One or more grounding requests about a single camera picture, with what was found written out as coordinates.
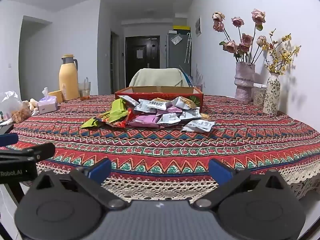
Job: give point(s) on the yellow box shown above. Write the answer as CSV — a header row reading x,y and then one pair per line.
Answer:
x,y
181,27

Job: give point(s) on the yellow thermos jug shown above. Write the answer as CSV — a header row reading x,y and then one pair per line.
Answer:
x,y
67,80

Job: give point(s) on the folded white umbrella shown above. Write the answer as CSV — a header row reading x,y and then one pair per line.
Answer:
x,y
187,50

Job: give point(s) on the grey refrigerator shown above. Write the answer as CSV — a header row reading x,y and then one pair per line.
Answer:
x,y
175,55

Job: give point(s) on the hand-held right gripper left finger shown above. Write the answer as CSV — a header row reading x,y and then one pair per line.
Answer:
x,y
101,171

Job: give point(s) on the white wall panel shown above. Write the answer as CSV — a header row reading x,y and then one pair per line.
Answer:
x,y
198,27

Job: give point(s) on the cardboard box with orange edges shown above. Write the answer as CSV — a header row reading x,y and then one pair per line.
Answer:
x,y
150,95

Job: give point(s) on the floral patterned vase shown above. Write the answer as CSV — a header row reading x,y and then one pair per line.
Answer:
x,y
271,97

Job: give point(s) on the dark entrance door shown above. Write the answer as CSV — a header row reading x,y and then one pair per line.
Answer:
x,y
150,55

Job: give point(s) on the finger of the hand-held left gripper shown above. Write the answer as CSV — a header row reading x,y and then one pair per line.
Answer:
x,y
37,152
8,139

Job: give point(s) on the dark table leg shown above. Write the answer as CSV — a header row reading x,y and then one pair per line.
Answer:
x,y
15,192

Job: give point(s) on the beige jacket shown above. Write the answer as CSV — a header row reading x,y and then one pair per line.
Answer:
x,y
157,78

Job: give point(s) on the white paper notice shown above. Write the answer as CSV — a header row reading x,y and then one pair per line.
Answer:
x,y
139,54

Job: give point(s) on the pile of assorted snack packets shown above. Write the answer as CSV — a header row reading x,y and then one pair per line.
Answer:
x,y
150,120

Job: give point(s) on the clear plastic bag of snacks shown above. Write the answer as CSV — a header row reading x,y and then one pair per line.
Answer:
x,y
20,113

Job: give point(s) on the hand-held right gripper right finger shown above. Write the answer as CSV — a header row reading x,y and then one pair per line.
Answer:
x,y
220,170

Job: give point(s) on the dried pink roses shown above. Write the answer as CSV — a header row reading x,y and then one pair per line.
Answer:
x,y
246,38

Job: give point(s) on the blue rack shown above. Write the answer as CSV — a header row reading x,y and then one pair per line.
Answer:
x,y
187,78

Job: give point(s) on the purple tissue pack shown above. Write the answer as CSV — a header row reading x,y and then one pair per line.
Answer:
x,y
47,106

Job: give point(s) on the yellow flower branches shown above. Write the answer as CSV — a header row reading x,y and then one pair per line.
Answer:
x,y
275,67

